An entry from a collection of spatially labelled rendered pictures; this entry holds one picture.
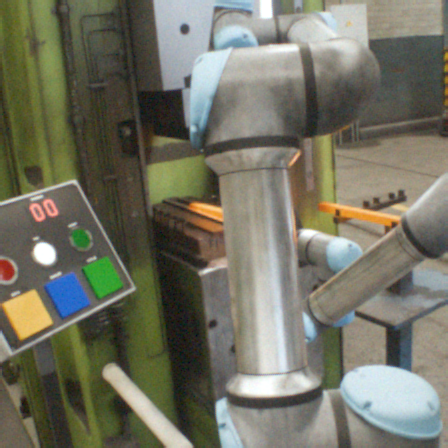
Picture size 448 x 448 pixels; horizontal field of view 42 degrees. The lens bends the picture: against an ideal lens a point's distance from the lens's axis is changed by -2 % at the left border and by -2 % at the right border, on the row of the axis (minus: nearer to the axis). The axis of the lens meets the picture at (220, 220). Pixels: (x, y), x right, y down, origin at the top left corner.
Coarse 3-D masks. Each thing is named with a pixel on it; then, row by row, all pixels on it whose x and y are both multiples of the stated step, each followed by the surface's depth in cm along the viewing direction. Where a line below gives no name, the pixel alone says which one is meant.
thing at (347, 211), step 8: (320, 208) 182; (328, 208) 179; (344, 208) 174; (352, 208) 173; (360, 208) 172; (344, 216) 174; (352, 216) 172; (360, 216) 169; (368, 216) 167; (376, 216) 164; (384, 216) 163; (392, 216) 162; (384, 224) 162
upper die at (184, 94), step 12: (144, 96) 165; (156, 96) 158; (168, 96) 152; (180, 96) 146; (144, 108) 166; (156, 108) 159; (168, 108) 153; (180, 108) 147; (144, 120) 168; (156, 120) 161; (168, 120) 155; (180, 120) 149
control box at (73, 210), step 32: (64, 192) 129; (0, 224) 115; (32, 224) 120; (64, 224) 125; (96, 224) 131; (0, 256) 111; (32, 256) 116; (64, 256) 122; (96, 256) 127; (0, 288) 109; (32, 288) 113; (128, 288) 130; (0, 320) 106; (64, 320) 115; (0, 352) 106
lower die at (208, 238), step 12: (156, 204) 192; (168, 204) 190; (180, 204) 185; (216, 204) 184; (156, 216) 182; (168, 216) 179; (180, 216) 175; (192, 216) 174; (204, 216) 171; (180, 228) 166; (204, 228) 161; (216, 228) 160; (180, 240) 165; (192, 240) 158; (204, 240) 156; (216, 240) 158; (192, 252) 159; (204, 252) 156; (216, 252) 158
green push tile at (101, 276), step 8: (96, 264) 126; (104, 264) 127; (88, 272) 123; (96, 272) 125; (104, 272) 126; (112, 272) 128; (88, 280) 123; (96, 280) 124; (104, 280) 125; (112, 280) 127; (120, 280) 128; (96, 288) 123; (104, 288) 124; (112, 288) 126; (96, 296) 123; (104, 296) 124
